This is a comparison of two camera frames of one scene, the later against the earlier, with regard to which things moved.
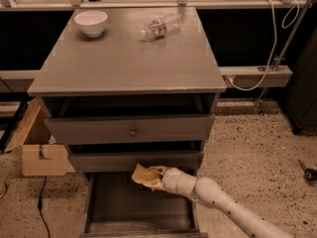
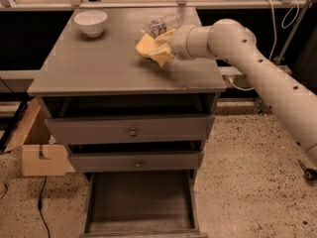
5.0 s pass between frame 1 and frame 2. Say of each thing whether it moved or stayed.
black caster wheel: stayed
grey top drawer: stayed
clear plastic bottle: stayed
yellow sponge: moved
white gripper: moved
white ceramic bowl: stayed
